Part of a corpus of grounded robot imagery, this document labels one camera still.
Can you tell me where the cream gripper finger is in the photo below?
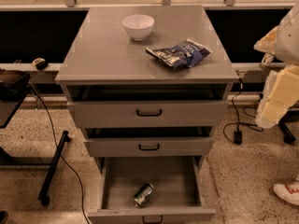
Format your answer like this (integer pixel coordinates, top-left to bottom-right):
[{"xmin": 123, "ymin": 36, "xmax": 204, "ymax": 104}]
[
  {"xmin": 255, "ymin": 65, "xmax": 299, "ymax": 129},
  {"xmin": 253, "ymin": 27, "xmax": 278, "ymax": 55}
]

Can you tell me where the green drink can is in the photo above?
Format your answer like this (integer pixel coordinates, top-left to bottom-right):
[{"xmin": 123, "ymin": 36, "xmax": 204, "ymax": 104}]
[{"xmin": 133, "ymin": 183, "xmax": 154, "ymax": 208}]

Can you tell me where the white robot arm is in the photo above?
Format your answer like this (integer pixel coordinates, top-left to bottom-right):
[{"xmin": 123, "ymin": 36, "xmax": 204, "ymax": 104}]
[{"xmin": 254, "ymin": 4, "xmax": 299, "ymax": 129}]

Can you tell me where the grey drawer cabinet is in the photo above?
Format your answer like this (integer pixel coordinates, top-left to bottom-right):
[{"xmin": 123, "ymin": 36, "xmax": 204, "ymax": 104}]
[{"xmin": 54, "ymin": 5, "xmax": 240, "ymax": 173}]

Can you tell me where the bottom grey drawer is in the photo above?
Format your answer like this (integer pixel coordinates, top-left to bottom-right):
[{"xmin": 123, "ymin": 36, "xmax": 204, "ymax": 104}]
[{"xmin": 88, "ymin": 157, "xmax": 215, "ymax": 224}]

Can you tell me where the grey drawer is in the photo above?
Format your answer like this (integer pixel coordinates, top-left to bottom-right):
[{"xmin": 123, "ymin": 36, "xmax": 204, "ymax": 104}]
[
  {"xmin": 68, "ymin": 101, "xmax": 227, "ymax": 128},
  {"xmin": 84, "ymin": 137, "xmax": 212, "ymax": 158},
  {"xmin": 88, "ymin": 157, "xmax": 215, "ymax": 224}
]

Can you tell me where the middle grey drawer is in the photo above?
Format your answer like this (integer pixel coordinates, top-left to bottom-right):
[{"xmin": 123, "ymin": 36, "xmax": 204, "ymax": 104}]
[{"xmin": 84, "ymin": 137, "xmax": 212, "ymax": 158}]

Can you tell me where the top grey drawer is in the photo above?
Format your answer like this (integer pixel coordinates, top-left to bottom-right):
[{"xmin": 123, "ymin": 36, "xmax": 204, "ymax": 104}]
[{"xmin": 68, "ymin": 101, "xmax": 227, "ymax": 128}]

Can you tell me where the clear sauce bottle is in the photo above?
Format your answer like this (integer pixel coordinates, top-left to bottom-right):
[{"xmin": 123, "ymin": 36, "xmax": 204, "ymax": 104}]
[{"xmin": 260, "ymin": 53, "xmax": 275, "ymax": 69}]

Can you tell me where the black stand leg right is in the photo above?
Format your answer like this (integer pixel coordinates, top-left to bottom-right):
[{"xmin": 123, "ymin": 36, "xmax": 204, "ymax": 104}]
[{"xmin": 278, "ymin": 110, "xmax": 299, "ymax": 144}]

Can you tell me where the black stand leg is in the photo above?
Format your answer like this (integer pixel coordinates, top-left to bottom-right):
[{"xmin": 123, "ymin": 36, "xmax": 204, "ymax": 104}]
[
  {"xmin": 38, "ymin": 131, "xmax": 70, "ymax": 206},
  {"xmin": 278, "ymin": 110, "xmax": 299, "ymax": 144}
]

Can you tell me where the blue chip bag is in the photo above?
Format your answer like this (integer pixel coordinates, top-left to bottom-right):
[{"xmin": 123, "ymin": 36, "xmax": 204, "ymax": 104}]
[{"xmin": 146, "ymin": 39, "xmax": 211, "ymax": 68}]

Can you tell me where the white red sneaker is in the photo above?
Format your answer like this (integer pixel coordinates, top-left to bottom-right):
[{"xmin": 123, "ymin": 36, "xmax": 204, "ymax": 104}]
[{"xmin": 273, "ymin": 181, "xmax": 299, "ymax": 205}]

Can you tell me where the white bowl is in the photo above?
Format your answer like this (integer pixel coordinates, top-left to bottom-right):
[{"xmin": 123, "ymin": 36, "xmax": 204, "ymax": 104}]
[{"xmin": 122, "ymin": 14, "xmax": 155, "ymax": 41}]

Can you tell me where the yellow black tape measure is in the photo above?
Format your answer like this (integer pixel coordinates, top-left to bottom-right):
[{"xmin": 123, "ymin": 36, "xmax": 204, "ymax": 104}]
[{"xmin": 33, "ymin": 58, "xmax": 49, "ymax": 70}]

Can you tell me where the black tray on stand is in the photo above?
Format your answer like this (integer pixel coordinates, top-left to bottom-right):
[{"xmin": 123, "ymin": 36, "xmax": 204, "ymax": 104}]
[{"xmin": 0, "ymin": 69, "xmax": 30, "ymax": 129}]

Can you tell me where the black stand leg left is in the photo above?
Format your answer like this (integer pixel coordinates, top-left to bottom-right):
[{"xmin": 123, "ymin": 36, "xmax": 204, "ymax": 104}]
[{"xmin": 38, "ymin": 131, "xmax": 70, "ymax": 206}]

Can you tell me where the black power adapter cable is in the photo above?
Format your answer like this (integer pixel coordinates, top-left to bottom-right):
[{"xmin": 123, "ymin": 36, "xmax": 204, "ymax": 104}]
[{"xmin": 222, "ymin": 77, "xmax": 265, "ymax": 146}]

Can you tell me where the black floor cable left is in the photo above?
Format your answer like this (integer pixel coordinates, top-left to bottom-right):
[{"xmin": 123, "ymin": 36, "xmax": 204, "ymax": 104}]
[{"xmin": 29, "ymin": 84, "xmax": 92, "ymax": 224}]

